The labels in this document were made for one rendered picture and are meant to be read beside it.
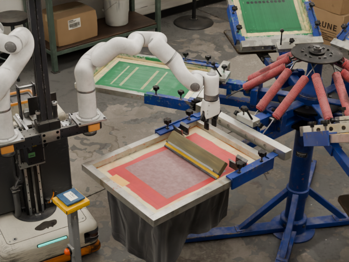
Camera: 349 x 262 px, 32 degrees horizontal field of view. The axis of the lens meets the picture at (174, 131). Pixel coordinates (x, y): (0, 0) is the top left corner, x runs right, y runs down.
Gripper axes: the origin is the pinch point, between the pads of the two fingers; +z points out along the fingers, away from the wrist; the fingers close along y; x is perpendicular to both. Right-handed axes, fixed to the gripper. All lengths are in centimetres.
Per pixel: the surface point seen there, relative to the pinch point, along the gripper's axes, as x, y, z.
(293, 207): 6, -71, 86
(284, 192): -5, -74, 81
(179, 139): -13.0, 9.9, 11.2
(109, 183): -7, 59, 14
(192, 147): -2.4, 9.7, 11.1
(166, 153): -14.6, 17.7, 17.5
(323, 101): 25, -62, -2
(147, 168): -9.8, 34.4, 17.3
